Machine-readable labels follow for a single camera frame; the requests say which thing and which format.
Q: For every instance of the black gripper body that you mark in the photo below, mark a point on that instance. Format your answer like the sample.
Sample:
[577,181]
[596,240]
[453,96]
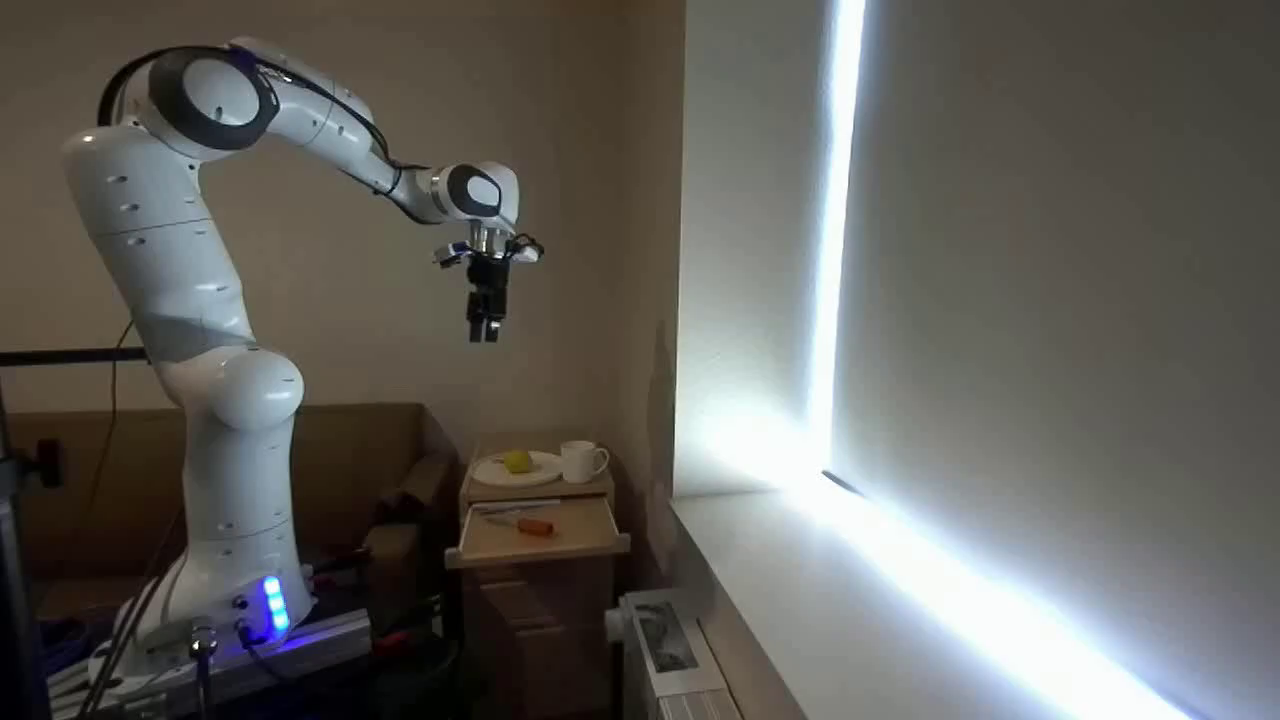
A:
[489,282]

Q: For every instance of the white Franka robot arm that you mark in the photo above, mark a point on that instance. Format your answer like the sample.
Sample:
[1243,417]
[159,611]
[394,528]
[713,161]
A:
[161,224]

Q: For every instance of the white round plate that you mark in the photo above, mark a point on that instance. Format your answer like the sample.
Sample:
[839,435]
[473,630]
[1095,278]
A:
[489,473]

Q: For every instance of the wooden pull-out drawer tray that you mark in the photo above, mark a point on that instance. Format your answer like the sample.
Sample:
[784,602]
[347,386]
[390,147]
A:
[532,546]

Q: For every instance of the yellow lemon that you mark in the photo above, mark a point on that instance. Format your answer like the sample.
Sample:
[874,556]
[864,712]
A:
[519,460]

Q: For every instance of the clear plastic cup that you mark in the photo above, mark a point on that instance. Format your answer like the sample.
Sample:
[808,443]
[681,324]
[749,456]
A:
[580,460]

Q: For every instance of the tan leather armchair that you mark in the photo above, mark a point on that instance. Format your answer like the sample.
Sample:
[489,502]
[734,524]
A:
[360,466]

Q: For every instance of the narrow white window blind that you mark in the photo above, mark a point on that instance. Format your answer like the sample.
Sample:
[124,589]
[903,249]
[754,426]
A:
[747,240]

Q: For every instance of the light wooden nightstand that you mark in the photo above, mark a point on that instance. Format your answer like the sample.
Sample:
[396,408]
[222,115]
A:
[532,626]

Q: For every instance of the black horizontal bar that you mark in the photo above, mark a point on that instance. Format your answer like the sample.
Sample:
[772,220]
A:
[65,359]

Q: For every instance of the white window sill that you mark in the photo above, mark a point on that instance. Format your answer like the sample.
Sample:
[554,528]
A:
[824,602]

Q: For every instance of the black robot table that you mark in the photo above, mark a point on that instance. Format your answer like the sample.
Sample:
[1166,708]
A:
[202,675]

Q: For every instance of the wide white window blind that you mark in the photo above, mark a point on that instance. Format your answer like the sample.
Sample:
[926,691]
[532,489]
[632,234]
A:
[1066,292]

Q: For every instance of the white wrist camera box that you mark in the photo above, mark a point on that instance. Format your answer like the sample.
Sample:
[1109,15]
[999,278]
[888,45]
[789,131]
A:
[521,249]

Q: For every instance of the white wall heater unit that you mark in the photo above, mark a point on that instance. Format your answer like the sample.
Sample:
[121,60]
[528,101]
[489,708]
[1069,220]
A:
[674,662]

